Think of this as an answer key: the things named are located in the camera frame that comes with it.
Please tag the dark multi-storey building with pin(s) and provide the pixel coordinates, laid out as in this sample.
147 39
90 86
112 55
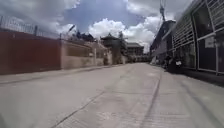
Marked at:
113 45

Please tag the distant grey building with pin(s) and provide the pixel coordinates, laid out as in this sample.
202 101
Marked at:
135 50

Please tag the grey concrete road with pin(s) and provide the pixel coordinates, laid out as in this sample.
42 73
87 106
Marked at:
126 96

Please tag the dark building with blue roof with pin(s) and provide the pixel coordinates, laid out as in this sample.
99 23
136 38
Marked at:
160 41

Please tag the parked motorcycle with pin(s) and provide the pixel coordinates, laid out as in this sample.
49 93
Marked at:
172 63

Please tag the grey concrete sidewalk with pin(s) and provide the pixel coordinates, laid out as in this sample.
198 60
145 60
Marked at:
40 76

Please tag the building with white barred gate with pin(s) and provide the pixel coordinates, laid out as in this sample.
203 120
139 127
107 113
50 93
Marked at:
200 40

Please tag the beige concrete wall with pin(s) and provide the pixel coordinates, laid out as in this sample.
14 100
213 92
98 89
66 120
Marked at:
78 56

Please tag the red brown wall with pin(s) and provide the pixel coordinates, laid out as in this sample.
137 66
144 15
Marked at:
30 53

